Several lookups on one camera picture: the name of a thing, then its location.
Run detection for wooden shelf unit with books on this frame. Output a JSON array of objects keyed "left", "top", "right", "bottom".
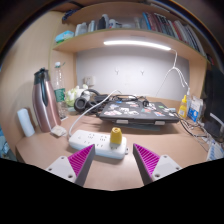
[{"left": 51, "top": 1, "right": 209, "bottom": 64}]

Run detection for white power strip cable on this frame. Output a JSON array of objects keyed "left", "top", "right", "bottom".
[{"left": 67, "top": 89, "right": 121, "bottom": 138}]

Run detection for black headphones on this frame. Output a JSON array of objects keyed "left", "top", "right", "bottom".
[{"left": 73, "top": 88, "right": 109, "bottom": 114}]

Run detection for black laptop with stickers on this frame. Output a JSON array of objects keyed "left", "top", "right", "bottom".
[{"left": 96, "top": 99, "right": 180, "bottom": 125}]

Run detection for white LED light bar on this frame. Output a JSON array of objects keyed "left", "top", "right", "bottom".
[{"left": 103, "top": 39, "right": 172, "bottom": 52}]

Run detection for yellow glue bottle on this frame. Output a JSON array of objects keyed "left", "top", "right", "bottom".
[{"left": 178, "top": 94, "right": 189, "bottom": 120}]

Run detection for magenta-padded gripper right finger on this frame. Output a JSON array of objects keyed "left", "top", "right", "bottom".
[{"left": 132, "top": 143, "right": 183, "bottom": 186}]

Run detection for white hanging cable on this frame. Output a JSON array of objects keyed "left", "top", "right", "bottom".
[{"left": 154, "top": 49, "right": 191, "bottom": 98}]

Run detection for white and green plush toy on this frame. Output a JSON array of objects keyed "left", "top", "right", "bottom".
[{"left": 64, "top": 84, "right": 89, "bottom": 108}]

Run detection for pink thermos jug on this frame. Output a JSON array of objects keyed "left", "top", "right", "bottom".
[{"left": 31, "top": 67, "right": 62, "bottom": 133}]

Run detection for blue and white box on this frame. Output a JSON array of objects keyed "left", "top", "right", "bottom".
[{"left": 187, "top": 96, "right": 204, "bottom": 123}]

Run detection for black cable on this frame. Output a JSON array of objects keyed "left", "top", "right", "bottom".
[{"left": 113, "top": 94, "right": 150, "bottom": 107}]

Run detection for clear plastic water bottle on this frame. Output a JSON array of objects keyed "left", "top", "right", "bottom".
[{"left": 53, "top": 61, "right": 69, "bottom": 121}]

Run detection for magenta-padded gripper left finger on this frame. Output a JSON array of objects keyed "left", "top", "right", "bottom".
[{"left": 45, "top": 143, "right": 96, "bottom": 187}]

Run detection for tangled desk cables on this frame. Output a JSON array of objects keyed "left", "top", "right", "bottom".
[{"left": 179, "top": 118, "right": 216, "bottom": 152}]

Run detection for white wall outlet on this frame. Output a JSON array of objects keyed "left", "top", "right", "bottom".
[{"left": 83, "top": 75, "right": 95, "bottom": 86}]

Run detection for white power strip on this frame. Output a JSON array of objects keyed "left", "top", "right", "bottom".
[{"left": 68, "top": 129, "right": 129, "bottom": 160}]

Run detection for small beige lump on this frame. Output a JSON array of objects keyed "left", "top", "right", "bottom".
[{"left": 50, "top": 125, "right": 68, "bottom": 138}]

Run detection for black monitor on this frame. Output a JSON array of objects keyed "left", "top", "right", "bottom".
[{"left": 202, "top": 68, "right": 224, "bottom": 141}]

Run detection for white paper roll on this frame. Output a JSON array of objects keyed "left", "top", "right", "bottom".
[{"left": 16, "top": 107, "right": 36, "bottom": 138}]

